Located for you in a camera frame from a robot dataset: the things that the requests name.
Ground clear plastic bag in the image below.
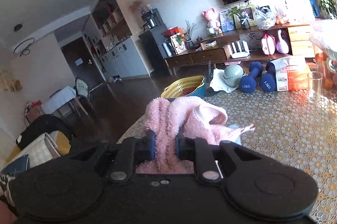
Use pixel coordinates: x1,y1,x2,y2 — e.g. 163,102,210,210
255,7,277,30

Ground silver thermos bottle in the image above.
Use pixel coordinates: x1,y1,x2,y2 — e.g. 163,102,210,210
162,42,173,57

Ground pink plush doll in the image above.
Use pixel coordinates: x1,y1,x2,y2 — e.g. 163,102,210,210
202,8,222,32

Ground clear drinking glass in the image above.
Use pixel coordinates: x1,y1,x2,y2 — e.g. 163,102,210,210
307,71,323,104

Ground blue packet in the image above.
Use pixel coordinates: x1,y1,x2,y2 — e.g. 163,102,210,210
305,0,321,18

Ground small potted plant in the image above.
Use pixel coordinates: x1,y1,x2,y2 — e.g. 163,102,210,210
184,20,197,48

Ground dark entrance door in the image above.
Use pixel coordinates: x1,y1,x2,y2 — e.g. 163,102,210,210
60,36,105,87

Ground pink small backpack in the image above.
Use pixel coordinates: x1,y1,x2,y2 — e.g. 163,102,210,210
261,34,276,55

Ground grey-green round lidded pot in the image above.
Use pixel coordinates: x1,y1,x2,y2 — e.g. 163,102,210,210
223,65,245,87

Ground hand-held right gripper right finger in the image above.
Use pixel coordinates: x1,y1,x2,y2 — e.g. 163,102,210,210
175,134,261,185

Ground wooden wall shelf unit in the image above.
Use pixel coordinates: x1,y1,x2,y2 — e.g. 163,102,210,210
91,0,151,81

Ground black bag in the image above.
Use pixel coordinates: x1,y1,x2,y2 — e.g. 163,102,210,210
16,114,73,150

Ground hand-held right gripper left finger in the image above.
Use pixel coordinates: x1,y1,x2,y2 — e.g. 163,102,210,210
71,131,156,183

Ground yellow colander in blue bowl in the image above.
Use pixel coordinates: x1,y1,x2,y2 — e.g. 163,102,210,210
160,75,206,99

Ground lace patterned tablecloth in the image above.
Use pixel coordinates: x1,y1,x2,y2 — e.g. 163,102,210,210
116,82,337,224

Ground cream cushion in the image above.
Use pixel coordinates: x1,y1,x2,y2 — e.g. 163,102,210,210
5,132,61,170

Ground white dining table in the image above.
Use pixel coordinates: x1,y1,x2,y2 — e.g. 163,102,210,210
41,85,79,119

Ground black water dispenser cabinet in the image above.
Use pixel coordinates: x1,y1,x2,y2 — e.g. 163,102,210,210
138,8,173,77

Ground wooden TV cabinet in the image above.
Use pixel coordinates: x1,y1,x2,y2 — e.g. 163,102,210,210
164,24,316,76

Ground white router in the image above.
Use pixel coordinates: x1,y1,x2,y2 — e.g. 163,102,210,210
228,40,250,59

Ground white cloth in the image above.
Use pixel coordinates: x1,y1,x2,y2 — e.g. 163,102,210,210
209,68,241,93

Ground black ring ceiling lamp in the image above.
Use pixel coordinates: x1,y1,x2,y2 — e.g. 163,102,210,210
13,38,35,57

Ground pink fluffy towel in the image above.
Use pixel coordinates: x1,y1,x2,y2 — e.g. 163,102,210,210
135,96,256,174

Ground colourful book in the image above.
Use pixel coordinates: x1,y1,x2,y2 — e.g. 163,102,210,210
170,32,187,54

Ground lilac bowling pin toy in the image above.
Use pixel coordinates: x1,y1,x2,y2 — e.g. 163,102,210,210
275,29,289,54

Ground dining chair with green cloth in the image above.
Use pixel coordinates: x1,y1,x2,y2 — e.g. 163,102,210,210
75,77,94,116

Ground white and orange bag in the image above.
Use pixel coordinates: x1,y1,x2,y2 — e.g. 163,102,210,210
269,55,312,92

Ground blue dumbbell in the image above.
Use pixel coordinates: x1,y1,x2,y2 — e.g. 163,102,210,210
260,62,277,92
239,62,263,94

